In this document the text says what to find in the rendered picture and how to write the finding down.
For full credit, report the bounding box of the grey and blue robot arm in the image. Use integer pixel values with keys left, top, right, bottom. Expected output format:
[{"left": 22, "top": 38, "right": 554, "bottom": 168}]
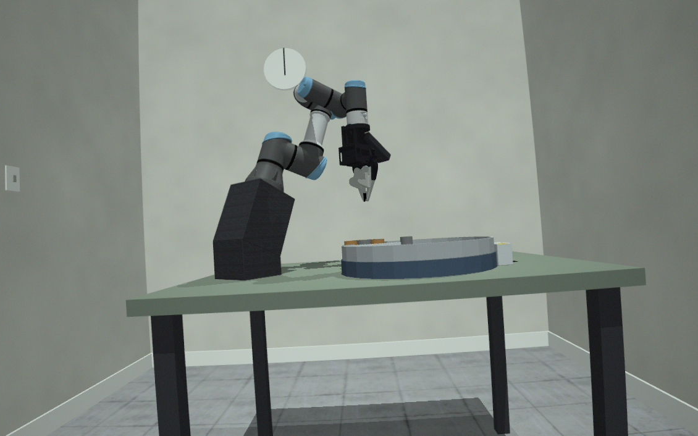
[{"left": 245, "top": 77, "right": 390, "bottom": 192}]

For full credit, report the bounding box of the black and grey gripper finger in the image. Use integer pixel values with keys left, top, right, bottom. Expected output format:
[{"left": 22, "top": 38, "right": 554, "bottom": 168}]
[
  {"left": 349, "top": 166, "right": 366, "bottom": 202},
  {"left": 357, "top": 155, "right": 378, "bottom": 201}
]

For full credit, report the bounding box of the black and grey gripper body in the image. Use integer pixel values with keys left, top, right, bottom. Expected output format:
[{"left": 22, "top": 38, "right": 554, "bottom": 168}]
[{"left": 338, "top": 124, "right": 376, "bottom": 168}]

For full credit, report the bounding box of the grey round turntable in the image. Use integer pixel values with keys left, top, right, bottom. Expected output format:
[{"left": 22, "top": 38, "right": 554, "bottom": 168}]
[{"left": 341, "top": 237, "right": 517, "bottom": 279}]

